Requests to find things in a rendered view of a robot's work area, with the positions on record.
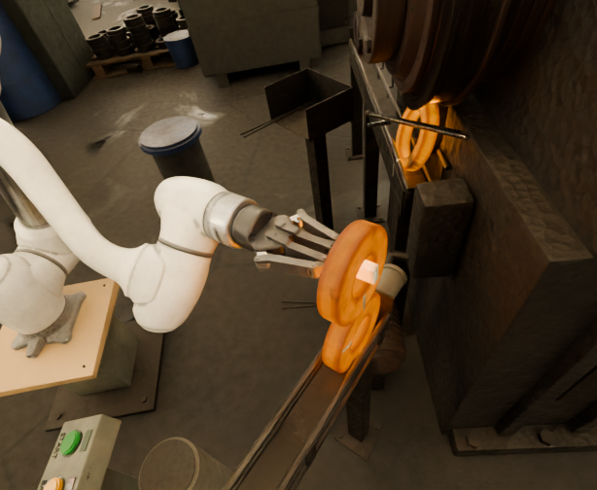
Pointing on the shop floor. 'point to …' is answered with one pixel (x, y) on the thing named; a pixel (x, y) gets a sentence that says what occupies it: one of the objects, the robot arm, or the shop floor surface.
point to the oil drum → (18, 69)
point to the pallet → (135, 41)
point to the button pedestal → (63, 467)
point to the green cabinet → (53, 42)
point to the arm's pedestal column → (115, 378)
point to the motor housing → (389, 353)
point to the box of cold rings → (252, 34)
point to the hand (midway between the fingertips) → (353, 265)
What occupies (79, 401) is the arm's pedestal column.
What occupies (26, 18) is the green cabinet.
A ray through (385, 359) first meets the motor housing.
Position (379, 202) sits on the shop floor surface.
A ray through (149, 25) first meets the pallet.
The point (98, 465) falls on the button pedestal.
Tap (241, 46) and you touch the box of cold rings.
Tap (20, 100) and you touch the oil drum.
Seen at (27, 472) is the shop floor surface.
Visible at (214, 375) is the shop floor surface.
